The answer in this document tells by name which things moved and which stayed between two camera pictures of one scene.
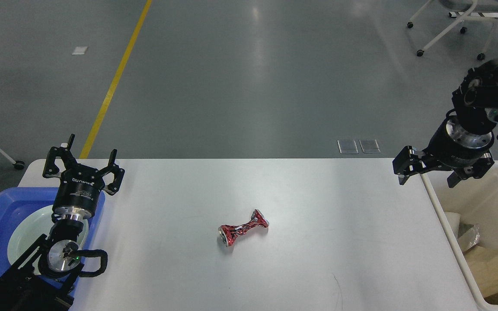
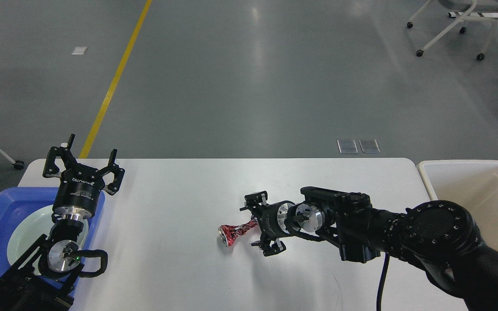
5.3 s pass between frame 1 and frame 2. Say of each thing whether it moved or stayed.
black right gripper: moved
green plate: stayed
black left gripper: stayed
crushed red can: stayed
